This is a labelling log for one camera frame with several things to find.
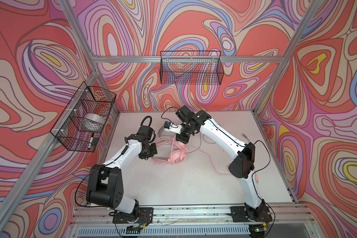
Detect pink headphone cable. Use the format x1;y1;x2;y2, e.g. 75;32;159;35
171;136;259;182

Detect pink cat-ear headphones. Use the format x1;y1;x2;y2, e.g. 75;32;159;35
152;137;189;165

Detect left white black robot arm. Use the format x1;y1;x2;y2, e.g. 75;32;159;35
86;135;157;214

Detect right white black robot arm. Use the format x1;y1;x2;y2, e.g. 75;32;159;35
170;106;266;221

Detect white headphones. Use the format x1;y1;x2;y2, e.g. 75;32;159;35
155;126;176;146

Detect marker pen in basket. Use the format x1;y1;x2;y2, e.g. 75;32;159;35
88;132;94;149

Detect white tape roll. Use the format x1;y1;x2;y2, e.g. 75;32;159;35
81;113;105;132

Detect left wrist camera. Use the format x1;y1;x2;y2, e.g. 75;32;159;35
137;126;156;142

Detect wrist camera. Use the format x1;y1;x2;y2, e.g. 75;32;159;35
137;126;156;142
164;121;180;134

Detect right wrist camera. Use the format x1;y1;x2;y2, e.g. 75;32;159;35
164;121;180;134

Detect grey headphone cable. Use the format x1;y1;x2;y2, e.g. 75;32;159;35
184;130;218;154

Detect back black wire basket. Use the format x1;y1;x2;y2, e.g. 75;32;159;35
160;50;224;85

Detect black wire basket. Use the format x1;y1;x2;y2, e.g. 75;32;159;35
160;50;224;85
50;82;117;152

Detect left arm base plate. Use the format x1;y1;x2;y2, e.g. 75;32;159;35
112;207;154;225

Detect left black wire basket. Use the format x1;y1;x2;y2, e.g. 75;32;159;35
50;82;117;152

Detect aluminium front rail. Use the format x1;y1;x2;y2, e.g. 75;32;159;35
71;203;315;226

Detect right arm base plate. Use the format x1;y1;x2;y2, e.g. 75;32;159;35
228;206;273;223

